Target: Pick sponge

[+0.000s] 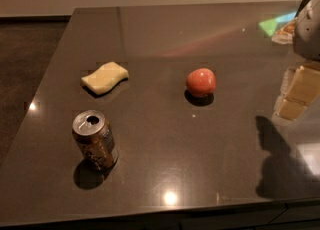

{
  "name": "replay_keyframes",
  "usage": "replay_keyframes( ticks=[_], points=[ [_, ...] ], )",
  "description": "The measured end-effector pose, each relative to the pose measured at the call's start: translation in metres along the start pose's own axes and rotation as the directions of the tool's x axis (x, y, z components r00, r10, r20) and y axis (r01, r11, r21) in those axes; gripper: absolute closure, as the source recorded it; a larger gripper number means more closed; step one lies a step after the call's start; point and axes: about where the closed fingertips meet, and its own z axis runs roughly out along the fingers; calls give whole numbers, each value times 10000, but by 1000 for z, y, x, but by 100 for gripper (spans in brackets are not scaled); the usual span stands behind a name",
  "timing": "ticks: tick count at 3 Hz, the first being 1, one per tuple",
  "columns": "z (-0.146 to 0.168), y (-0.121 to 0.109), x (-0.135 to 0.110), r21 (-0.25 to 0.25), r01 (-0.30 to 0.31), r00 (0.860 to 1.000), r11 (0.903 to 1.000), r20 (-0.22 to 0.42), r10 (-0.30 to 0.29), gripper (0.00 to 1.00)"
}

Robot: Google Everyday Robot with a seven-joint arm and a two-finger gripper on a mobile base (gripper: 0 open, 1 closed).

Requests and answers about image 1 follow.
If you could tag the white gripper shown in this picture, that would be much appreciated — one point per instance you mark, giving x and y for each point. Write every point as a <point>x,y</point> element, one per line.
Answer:
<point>308,37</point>

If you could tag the yellow sponge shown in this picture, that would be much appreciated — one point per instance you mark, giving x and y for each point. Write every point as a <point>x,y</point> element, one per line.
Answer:
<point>105,78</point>

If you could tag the snack bag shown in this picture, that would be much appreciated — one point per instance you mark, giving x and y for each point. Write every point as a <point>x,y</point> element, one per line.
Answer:
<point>285,34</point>

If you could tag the red apple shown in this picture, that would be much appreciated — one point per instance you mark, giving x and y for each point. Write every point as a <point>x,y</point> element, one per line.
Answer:
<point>201,82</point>

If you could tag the brown soda can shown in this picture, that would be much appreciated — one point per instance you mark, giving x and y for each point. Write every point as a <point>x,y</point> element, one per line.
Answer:
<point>93,135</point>

